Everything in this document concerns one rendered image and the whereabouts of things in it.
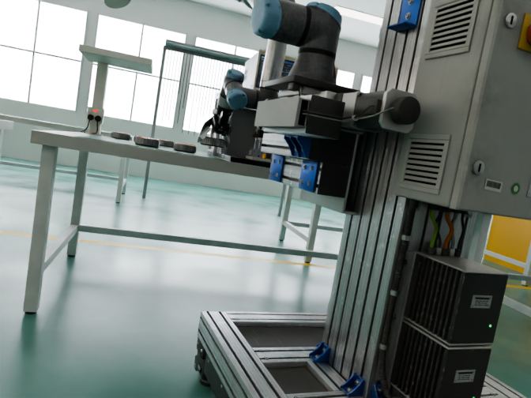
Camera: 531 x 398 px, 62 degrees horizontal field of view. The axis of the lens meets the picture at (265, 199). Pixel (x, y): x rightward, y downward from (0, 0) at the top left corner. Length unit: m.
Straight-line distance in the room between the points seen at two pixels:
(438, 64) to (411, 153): 0.20
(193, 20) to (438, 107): 7.92
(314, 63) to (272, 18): 0.18
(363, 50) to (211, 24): 3.10
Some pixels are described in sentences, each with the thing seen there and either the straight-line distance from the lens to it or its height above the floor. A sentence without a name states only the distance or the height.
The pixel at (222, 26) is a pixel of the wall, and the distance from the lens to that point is 8.84.
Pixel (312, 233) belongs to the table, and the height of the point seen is 0.25.
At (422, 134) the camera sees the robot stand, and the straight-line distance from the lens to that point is 1.06.
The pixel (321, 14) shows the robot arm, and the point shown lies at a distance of 1.40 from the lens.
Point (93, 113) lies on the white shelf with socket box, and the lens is 2.77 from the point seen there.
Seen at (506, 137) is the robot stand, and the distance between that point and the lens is 1.03.
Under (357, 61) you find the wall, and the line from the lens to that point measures 9.52.
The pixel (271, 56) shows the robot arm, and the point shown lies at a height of 1.17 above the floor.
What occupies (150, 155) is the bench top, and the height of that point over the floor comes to 0.72.
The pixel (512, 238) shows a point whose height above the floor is 0.33.
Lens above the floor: 0.81
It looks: 6 degrees down
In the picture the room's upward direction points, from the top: 10 degrees clockwise
